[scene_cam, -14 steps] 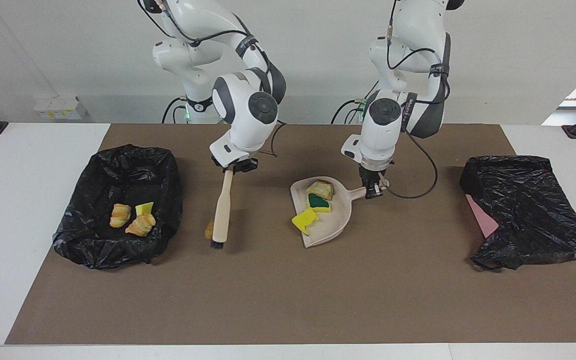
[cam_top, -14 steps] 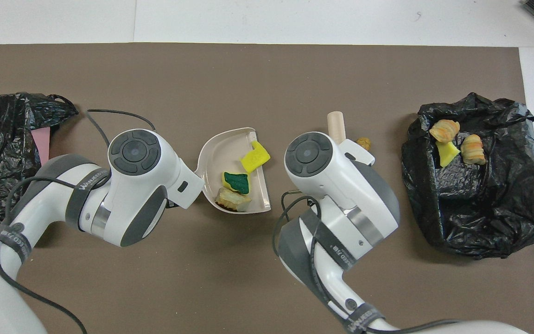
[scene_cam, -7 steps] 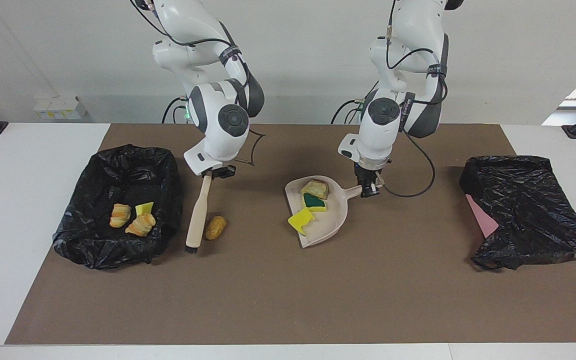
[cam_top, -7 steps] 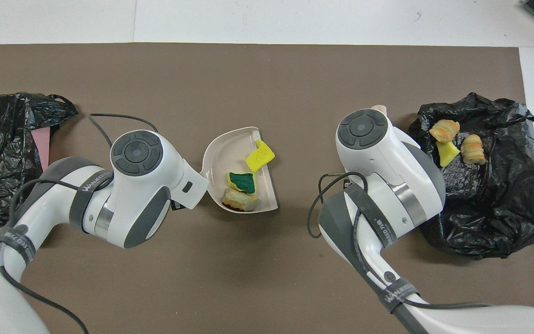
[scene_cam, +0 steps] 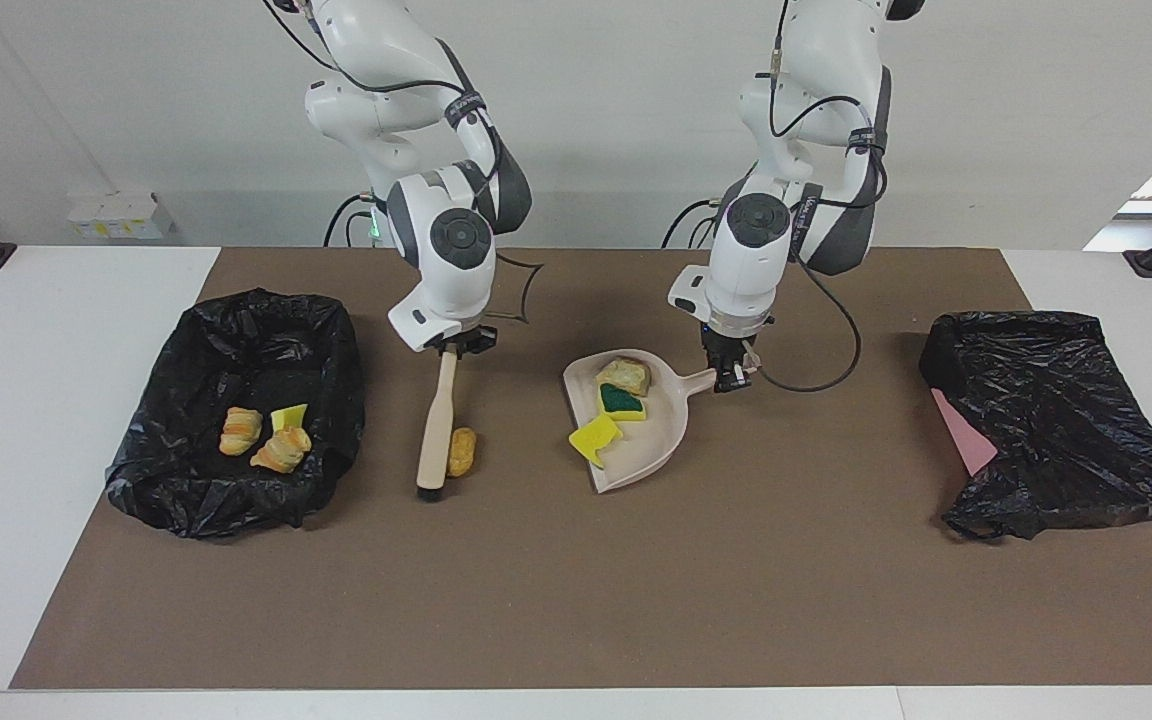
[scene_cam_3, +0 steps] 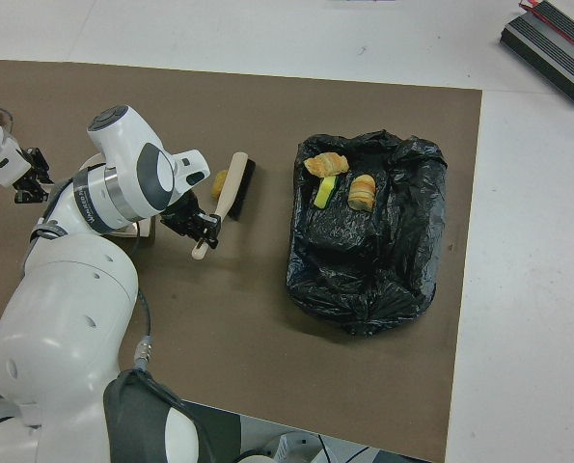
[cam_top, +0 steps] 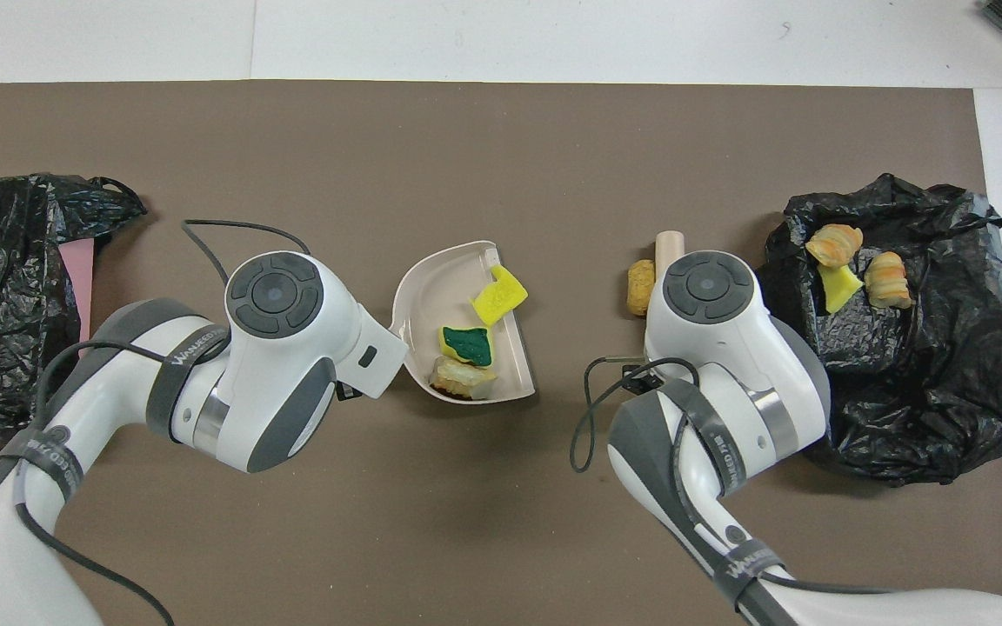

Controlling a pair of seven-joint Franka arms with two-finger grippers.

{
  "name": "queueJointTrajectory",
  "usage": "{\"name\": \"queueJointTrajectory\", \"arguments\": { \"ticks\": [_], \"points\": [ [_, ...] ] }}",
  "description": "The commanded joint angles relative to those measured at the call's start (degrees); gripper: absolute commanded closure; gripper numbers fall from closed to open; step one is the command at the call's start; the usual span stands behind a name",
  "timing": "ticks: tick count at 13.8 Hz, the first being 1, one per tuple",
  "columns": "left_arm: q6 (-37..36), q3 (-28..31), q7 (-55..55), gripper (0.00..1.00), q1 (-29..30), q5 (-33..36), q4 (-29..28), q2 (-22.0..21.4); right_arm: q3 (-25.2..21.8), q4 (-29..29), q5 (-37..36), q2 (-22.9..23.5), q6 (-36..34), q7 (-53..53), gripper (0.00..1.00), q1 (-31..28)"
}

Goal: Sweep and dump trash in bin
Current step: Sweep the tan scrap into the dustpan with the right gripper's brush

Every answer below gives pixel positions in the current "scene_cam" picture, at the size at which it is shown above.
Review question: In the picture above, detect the beige plastic dustpan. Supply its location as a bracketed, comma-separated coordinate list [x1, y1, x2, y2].
[563, 349, 762, 495]

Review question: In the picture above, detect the beige brush with black bristles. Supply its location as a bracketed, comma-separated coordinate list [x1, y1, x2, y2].
[415, 348, 460, 502]

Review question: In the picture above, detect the pale beige bread chunk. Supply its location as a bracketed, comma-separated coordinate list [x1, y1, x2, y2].
[595, 357, 653, 398]

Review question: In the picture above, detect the green yellow sponge piece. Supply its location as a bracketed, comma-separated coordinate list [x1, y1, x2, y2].
[598, 383, 648, 422]

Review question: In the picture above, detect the notched green yellow sponge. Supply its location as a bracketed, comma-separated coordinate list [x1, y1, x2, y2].
[568, 413, 625, 469]

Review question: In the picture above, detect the wide pale flaky pastry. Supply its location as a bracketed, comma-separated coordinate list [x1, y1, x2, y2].
[249, 426, 313, 474]

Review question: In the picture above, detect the small orange striped croissant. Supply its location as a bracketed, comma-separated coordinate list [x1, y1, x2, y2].
[219, 406, 264, 457]

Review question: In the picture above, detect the pink bin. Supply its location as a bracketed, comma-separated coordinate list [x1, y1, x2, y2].
[930, 388, 999, 477]

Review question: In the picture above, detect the open black bag-lined bin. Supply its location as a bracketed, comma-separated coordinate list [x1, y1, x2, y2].
[104, 288, 367, 541]

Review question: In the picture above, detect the crumpled black trash bag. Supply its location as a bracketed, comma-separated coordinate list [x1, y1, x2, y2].
[918, 310, 1152, 542]

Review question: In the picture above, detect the brown table mat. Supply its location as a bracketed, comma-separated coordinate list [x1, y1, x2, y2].
[9, 247, 1152, 691]

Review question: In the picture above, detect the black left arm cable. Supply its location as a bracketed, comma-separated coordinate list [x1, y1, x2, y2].
[756, 0, 889, 393]

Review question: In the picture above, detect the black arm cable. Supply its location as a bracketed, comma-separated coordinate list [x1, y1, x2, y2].
[271, 0, 547, 326]
[756, 0, 889, 393]

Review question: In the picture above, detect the black left base cable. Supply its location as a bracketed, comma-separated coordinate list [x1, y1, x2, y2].
[661, 197, 729, 249]

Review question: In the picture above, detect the black base cable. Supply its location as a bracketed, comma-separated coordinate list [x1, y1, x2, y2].
[324, 193, 377, 248]
[661, 197, 729, 249]

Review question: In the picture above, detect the black right base cable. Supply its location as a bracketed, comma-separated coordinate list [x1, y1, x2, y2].
[324, 193, 377, 248]

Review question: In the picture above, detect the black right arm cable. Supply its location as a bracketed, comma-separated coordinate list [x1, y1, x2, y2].
[271, 0, 547, 326]

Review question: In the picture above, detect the white wall socket box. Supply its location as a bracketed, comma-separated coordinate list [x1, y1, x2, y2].
[67, 192, 177, 241]

